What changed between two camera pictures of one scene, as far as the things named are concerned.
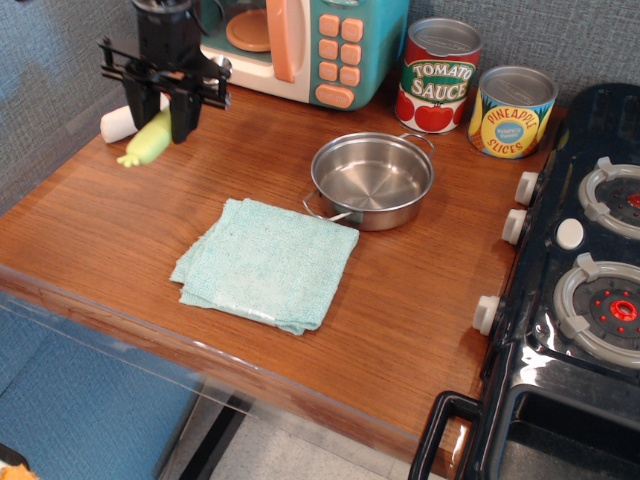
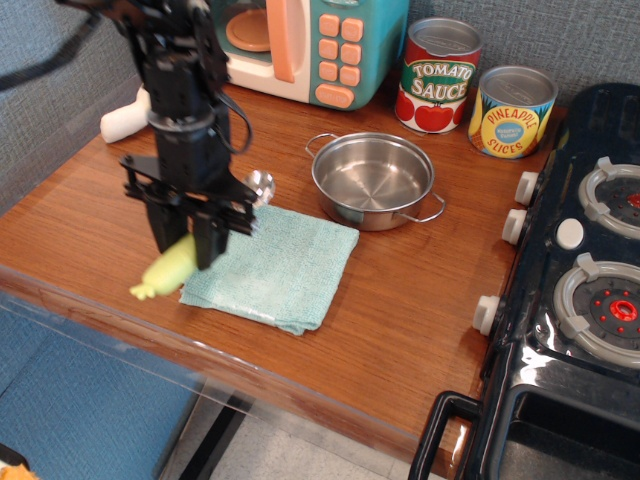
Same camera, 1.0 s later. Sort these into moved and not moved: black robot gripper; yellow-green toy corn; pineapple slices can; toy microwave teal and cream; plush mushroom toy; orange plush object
Moved: black robot gripper; yellow-green toy corn
Not moved: orange plush object; pineapple slices can; plush mushroom toy; toy microwave teal and cream
